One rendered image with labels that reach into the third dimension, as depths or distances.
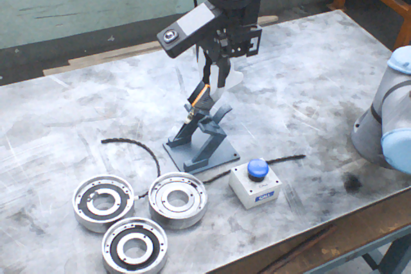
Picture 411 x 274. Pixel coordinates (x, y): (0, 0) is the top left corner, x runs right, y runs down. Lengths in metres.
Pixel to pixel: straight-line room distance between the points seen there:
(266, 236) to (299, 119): 0.33
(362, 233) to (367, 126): 0.32
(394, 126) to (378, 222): 0.48
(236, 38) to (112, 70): 0.47
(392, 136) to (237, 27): 0.31
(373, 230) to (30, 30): 1.79
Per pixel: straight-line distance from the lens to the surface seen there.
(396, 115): 0.92
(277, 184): 0.95
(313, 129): 1.14
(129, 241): 0.88
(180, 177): 0.95
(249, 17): 0.85
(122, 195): 0.93
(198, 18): 0.82
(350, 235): 1.30
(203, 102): 0.92
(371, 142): 1.09
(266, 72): 1.26
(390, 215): 1.37
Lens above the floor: 1.56
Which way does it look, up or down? 44 degrees down
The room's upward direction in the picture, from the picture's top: 6 degrees clockwise
